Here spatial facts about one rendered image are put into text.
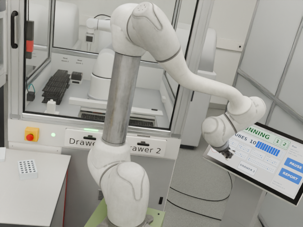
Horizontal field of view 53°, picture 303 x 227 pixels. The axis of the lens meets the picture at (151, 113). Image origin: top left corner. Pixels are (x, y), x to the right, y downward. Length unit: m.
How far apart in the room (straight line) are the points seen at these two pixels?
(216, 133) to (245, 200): 0.65
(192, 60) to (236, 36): 3.54
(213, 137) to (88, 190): 1.05
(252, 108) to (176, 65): 0.42
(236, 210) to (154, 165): 0.55
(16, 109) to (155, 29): 1.12
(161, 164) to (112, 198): 0.85
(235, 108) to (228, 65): 4.02
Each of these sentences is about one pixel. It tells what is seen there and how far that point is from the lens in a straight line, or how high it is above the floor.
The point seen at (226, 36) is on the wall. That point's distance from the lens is 5.19.
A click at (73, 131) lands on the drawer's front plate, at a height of 0.92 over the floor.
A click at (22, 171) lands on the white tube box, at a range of 1.72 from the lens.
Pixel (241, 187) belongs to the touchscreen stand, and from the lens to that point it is 1.82.
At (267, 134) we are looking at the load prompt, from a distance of 1.73.
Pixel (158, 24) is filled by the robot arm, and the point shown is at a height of 1.67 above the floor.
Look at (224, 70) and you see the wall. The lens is 5.31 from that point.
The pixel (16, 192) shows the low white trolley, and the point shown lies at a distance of 1.65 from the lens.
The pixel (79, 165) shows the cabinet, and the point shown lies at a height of 0.68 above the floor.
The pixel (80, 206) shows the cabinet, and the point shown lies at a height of 0.36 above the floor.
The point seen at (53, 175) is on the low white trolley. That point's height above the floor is 0.76.
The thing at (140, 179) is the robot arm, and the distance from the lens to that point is 1.14.
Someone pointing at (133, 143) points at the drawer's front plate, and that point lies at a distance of 1.86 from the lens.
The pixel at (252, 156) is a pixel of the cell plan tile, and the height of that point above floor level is 1.06.
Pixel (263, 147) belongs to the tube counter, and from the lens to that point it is 1.70.
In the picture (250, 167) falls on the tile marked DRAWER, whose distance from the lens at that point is 1.68.
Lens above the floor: 1.77
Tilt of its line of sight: 22 degrees down
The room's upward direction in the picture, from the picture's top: 11 degrees clockwise
